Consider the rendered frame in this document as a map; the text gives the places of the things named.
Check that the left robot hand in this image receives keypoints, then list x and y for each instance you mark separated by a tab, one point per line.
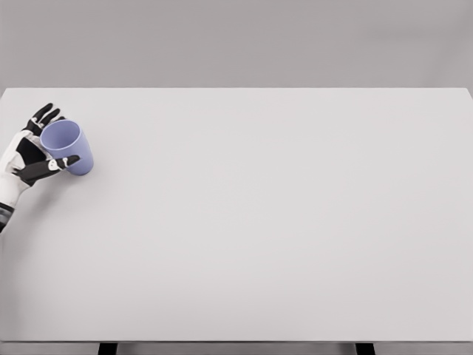
15	159

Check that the lavender plastic cup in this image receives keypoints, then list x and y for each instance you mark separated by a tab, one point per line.
72	153

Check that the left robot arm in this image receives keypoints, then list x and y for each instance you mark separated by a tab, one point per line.
5	207

